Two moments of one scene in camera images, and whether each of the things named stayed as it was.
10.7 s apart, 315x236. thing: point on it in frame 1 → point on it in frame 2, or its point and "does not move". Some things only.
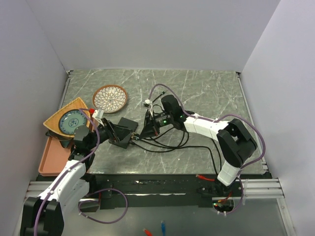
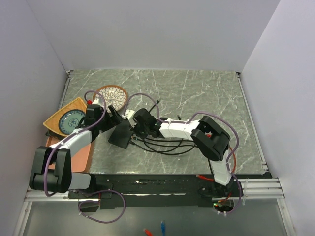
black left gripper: (114, 133) → (113, 120)
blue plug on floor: (163, 227) does not move
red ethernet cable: (201, 176) does not move
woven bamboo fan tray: (52, 124) does not move
